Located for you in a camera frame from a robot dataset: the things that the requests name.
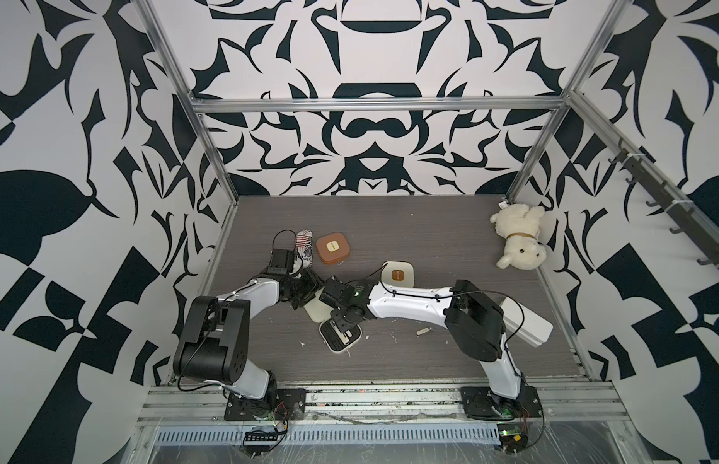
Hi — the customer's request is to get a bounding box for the right circuit board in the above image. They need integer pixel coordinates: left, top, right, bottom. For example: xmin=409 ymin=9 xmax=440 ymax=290
xmin=497 ymin=423 xmax=529 ymax=455

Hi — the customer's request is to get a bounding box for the wall hook rail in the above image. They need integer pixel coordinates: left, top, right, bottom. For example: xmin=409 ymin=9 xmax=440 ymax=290
xmin=610 ymin=139 xmax=719 ymax=271

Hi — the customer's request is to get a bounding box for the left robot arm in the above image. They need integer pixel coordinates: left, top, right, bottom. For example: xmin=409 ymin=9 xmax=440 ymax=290
xmin=172 ymin=249 xmax=324 ymax=401

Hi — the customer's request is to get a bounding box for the white box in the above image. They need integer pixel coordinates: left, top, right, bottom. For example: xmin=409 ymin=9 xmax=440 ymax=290
xmin=500 ymin=297 xmax=554 ymax=348

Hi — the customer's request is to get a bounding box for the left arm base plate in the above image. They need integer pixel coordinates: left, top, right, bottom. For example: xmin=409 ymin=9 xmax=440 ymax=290
xmin=224 ymin=389 xmax=307 ymax=421

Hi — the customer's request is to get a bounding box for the white teddy bear plush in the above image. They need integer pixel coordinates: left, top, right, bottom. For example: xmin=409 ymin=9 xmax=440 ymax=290
xmin=490 ymin=204 xmax=547 ymax=271

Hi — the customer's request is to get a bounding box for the crushed flag print can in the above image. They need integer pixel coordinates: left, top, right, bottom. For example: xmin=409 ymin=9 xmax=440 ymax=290
xmin=296 ymin=229 xmax=313 ymax=268

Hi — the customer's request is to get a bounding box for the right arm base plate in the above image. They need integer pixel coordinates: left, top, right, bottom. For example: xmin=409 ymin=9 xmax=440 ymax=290
xmin=460 ymin=384 xmax=543 ymax=423

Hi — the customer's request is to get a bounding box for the brown nail kit case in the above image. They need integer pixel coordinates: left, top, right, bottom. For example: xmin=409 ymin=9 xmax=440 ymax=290
xmin=316 ymin=232 xmax=351 ymax=266

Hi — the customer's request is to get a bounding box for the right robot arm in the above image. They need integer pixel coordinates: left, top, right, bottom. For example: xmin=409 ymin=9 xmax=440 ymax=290
xmin=319 ymin=276 xmax=524 ymax=401

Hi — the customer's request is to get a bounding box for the cream nail kit case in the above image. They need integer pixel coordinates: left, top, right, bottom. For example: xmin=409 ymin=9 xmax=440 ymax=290
xmin=303 ymin=290 xmax=363 ymax=354
xmin=381 ymin=261 xmax=415 ymax=288

